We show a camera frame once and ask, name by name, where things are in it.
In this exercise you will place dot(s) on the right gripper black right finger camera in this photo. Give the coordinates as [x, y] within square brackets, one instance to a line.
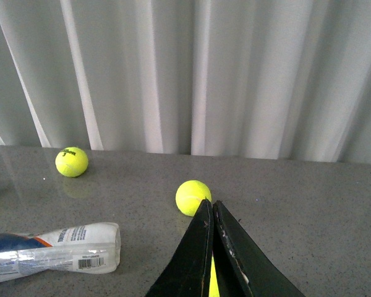
[242, 269]

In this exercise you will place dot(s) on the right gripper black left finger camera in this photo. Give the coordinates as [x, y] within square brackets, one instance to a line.
[189, 270]

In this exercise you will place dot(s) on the clear plastic tennis ball can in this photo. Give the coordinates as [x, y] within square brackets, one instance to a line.
[93, 249]

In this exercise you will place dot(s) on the near yellow Wilson tennis ball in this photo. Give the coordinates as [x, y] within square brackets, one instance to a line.
[190, 194]

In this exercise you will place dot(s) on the middle yellow tennis ball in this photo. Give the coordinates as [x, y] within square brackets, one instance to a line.
[71, 162]

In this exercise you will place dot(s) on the white pleated curtain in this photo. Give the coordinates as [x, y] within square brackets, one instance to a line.
[254, 79]

